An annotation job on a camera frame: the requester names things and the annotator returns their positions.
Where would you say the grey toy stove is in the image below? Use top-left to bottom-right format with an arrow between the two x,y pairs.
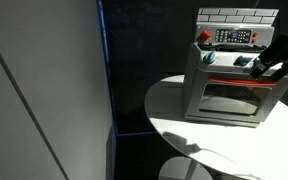
183,7 -> 288,129

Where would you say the round table pedestal base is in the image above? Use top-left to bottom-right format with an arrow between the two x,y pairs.
158,156 -> 215,180

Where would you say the red stove knob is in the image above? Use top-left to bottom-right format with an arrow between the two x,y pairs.
197,29 -> 213,44

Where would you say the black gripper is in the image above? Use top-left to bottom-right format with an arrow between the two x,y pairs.
250,32 -> 288,83

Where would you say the orange oven door handle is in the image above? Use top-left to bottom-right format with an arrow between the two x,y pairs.
208,76 -> 279,89

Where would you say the blue stove knob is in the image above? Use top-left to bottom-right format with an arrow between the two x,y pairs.
202,50 -> 217,66
233,55 -> 254,67

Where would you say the black microwave keypad panel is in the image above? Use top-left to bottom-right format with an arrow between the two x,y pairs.
214,28 -> 253,44

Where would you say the black stove burner grate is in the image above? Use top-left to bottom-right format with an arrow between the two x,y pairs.
197,42 -> 268,53

